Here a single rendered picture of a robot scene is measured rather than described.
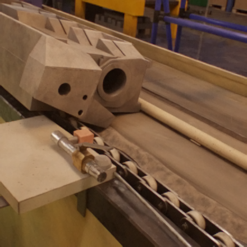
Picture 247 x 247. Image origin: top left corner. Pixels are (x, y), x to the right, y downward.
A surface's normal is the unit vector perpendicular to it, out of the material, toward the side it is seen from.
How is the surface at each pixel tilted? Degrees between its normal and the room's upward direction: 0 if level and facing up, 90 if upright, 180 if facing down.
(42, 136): 0
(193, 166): 0
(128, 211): 0
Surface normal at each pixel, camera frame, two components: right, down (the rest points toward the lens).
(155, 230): 0.09, -0.91
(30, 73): -0.73, -0.15
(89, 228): -0.81, 0.16
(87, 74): 0.58, 0.38
